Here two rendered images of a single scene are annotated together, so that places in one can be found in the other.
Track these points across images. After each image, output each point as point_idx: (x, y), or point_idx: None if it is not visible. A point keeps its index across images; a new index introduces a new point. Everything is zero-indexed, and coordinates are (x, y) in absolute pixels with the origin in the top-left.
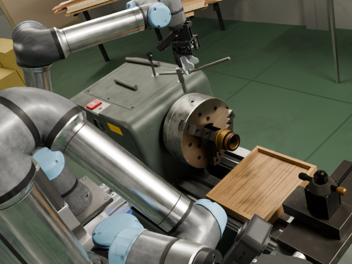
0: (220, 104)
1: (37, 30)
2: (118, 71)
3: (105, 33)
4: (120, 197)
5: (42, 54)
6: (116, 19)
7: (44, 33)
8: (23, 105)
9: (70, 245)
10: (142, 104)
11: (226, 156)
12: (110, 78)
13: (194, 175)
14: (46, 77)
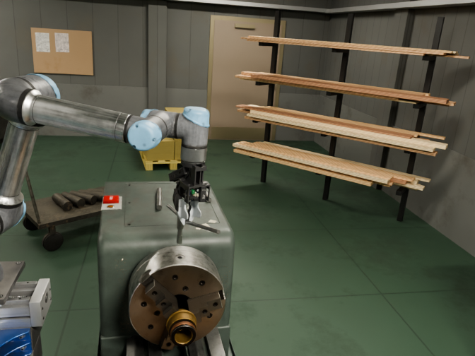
0: (211, 282)
1: (19, 84)
2: (175, 184)
3: (75, 122)
4: (22, 307)
5: (2, 108)
6: (94, 114)
7: (16, 90)
8: None
9: None
10: (139, 227)
11: (199, 349)
12: (159, 186)
13: (148, 345)
14: (24, 136)
